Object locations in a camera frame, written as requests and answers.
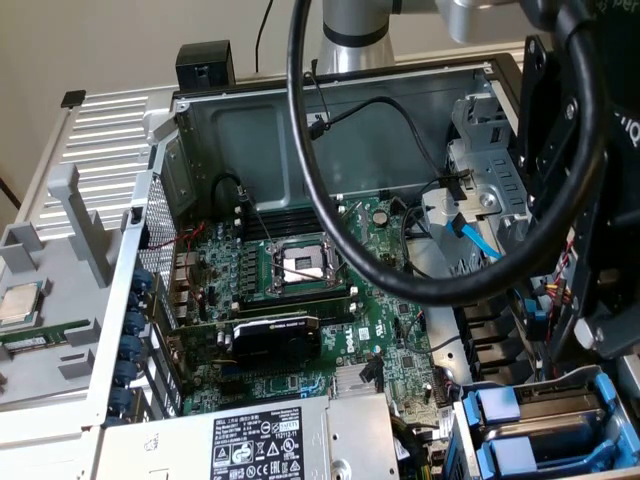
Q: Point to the round coin battery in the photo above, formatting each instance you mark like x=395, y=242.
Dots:
x=381, y=217

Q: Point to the silver finned heat sink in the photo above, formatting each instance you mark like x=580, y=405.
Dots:
x=347, y=382

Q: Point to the grey parts rack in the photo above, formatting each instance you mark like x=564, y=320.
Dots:
x=60, y=305

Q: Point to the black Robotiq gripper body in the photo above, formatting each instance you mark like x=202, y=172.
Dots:
x=625, y=125

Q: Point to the thin metal locking lever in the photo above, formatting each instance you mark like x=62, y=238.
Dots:
x=300, y=272
x=257, y=217

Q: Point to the blue expansion slot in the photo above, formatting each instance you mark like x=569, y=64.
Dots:
x=230, y=370

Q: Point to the silver CPU chip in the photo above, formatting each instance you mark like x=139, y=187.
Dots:
x=17, y=305

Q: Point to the silver CPU socket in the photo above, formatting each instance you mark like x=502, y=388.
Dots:
x=295, y=257

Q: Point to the metal socket cover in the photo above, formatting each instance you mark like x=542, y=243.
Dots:
x=365, y=220

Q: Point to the blue drive caddies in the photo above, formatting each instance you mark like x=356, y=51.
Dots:
x=462, y=450

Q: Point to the blue card retention clip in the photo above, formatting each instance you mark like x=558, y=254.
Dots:
x=132, y=348
x=143, y=278
x=127, y=374
x=135, y=324
x=121, y=401
x=137, y=301

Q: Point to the black table end cap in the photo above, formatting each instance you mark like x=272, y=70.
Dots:
x=73, y=98

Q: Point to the black plastic shroud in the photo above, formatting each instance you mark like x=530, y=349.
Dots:
x=485, y=340

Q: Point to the empty blue disk carrier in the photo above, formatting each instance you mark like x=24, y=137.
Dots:
x=510, y=452

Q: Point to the green Dell motherboard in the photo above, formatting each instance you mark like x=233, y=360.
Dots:
x=385, y=315

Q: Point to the black Nvidia graphics card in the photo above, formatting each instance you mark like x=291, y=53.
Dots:
x=275, y=345

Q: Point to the black RAM slot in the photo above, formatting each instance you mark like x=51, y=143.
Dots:
x=295, y=232
x=295, y=225
x=300, y=296
x=340, y=315
x=295, y=219
x=295, y=213
x=300, y=291

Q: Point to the grey power supply unit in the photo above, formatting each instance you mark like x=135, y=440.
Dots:
x=200, y=445

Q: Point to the green RAM stick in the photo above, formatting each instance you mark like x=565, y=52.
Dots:
x=55, y=332
x=295, y=303

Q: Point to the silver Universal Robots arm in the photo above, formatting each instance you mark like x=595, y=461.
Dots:
x=350, y=55

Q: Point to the open grey PC case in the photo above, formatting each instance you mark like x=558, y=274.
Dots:
x=250, y=150

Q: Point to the metal optical drive cage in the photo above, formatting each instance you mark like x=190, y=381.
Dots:
x=500, y=170

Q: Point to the hard disk with blue carrier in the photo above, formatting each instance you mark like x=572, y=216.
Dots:
x=550, y=425

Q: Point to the black box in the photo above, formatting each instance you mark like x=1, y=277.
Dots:
x=205, y=60

